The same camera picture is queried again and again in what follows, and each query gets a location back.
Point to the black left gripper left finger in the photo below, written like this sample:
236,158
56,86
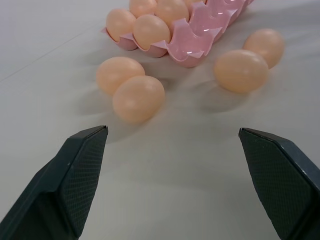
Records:
62,185

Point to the peach plastic egg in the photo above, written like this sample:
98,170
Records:
142,6
116,73
241,71
266,46
151,31
172,11
138,98
120,23

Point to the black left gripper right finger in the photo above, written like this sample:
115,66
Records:
277,180

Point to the pink plastic egg tray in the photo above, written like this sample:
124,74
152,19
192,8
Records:
197,32

